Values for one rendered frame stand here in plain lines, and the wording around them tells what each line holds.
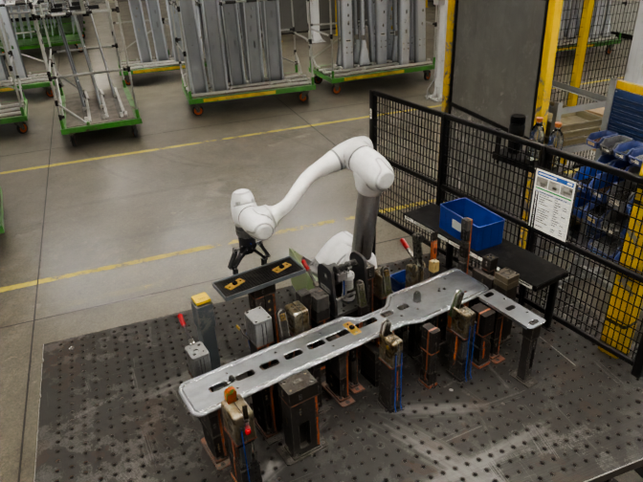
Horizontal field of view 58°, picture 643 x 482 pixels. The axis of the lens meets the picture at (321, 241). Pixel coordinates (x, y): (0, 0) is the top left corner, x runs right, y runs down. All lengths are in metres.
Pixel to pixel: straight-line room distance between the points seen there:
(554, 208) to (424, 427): 1.12
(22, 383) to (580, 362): 3.19
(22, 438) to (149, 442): 1.42
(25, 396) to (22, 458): 0.51
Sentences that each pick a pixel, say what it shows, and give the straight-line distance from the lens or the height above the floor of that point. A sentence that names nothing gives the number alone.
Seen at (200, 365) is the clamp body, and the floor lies 1.02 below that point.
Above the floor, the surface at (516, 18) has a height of 1.81.
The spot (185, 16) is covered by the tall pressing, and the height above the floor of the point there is 1.35.
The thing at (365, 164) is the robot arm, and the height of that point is 1.53.
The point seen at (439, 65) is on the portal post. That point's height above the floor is 0.50.
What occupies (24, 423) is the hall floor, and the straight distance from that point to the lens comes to 3.87.
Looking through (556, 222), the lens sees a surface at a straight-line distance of 2.79.
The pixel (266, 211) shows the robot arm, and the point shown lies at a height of 1.43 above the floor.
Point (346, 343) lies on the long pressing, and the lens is 2.30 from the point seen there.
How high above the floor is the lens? 2.45
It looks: 29 degrees down
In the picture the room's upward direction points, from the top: 3 degrees counter-clockwise
